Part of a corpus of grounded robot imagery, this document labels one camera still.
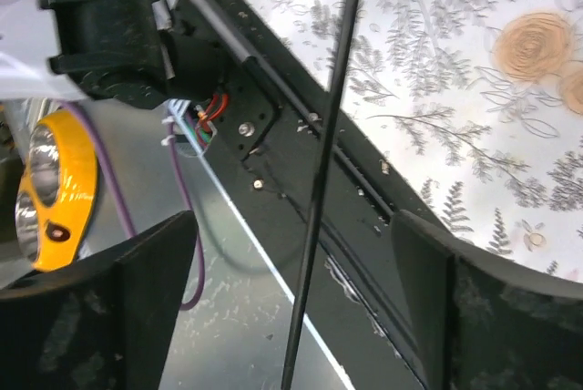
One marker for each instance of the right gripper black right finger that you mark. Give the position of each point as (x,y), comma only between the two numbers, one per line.
(481,321)

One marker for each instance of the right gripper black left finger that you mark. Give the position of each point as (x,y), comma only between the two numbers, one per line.
(104,322)

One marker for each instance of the black tent pole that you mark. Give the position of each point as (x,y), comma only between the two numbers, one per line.
(319,185)

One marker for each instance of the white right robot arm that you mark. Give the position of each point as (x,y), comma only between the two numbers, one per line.
(144,51)

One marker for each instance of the floral patterned mat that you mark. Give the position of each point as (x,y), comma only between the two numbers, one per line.
(477,104)

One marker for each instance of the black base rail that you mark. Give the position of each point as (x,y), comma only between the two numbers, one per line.
(355,299)

